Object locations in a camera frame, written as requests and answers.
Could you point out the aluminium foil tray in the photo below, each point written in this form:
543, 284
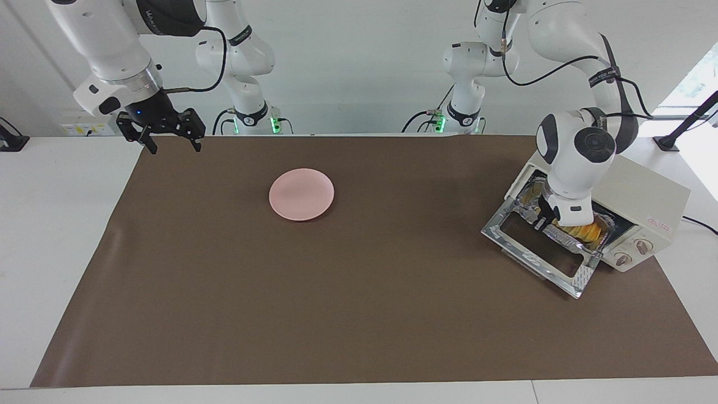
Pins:
578, 242

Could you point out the white toaster oven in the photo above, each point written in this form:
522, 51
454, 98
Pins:
645, 196

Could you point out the sliced yellow bread loaf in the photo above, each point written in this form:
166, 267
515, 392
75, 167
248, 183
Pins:
583, 231

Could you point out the white wall outlet box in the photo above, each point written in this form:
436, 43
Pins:
73, 129

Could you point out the black desk mount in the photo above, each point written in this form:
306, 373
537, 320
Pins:
11, 141

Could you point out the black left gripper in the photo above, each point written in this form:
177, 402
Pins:
547, 206

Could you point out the beige oven knob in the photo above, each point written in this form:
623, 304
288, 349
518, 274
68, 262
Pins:
624, 259
645, 247

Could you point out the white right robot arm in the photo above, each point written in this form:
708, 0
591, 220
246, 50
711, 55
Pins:
106, 45

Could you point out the brown table mat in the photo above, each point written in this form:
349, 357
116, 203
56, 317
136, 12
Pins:
336, 292

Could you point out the chrome glass oven door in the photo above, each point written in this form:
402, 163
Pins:
496, 231

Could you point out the pink round plate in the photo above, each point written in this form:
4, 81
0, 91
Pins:
302, 194

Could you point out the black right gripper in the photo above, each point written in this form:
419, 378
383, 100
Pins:
157, 115

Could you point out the black clamp stand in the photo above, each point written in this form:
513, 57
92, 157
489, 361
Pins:
687, 123

